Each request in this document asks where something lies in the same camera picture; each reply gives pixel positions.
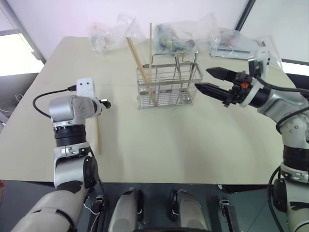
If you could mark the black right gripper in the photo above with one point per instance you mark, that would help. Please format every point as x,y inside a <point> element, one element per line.
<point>239,91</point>

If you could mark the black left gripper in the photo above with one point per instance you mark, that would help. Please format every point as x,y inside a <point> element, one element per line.
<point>106,104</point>

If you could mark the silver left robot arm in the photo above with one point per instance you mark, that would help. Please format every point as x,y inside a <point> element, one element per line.
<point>65,106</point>

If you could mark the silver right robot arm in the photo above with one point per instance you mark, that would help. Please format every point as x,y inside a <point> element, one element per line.
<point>272,104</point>

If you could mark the metal spoon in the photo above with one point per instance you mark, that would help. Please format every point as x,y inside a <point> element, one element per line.
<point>196,59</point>

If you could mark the wooden chopstick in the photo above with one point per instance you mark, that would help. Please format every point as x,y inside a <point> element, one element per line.
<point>138,56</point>
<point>150,43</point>
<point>134,54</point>
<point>98,135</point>

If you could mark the clear bag with flat parts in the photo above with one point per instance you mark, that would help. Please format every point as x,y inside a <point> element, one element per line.
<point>231,46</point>

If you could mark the clear bag with dark parts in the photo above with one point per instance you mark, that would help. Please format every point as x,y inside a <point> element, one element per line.
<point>173,36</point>

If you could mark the crumpled clear plastic bag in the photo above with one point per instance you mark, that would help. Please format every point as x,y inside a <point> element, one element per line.
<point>108,33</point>

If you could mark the grey robot left thigh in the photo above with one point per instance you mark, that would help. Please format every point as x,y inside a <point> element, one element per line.
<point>124,212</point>

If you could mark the grey robot thigh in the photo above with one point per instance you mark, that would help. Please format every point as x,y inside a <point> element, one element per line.
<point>189,212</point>
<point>124,212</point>

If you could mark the grey robot right thigh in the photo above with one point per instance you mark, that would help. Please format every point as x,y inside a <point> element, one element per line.
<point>189,212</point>

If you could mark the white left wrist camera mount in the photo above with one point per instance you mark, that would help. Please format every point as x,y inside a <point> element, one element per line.
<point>85,87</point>

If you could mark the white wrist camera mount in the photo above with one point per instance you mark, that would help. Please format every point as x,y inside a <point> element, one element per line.
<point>85,87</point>
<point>262,60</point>

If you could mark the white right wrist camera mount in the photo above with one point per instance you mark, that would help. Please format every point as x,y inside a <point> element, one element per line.
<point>262,60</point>

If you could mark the dark window frame post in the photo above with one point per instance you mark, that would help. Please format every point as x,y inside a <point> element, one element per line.
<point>245,14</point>

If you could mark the grey window frame post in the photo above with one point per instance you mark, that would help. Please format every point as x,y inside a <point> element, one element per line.
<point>26,31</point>

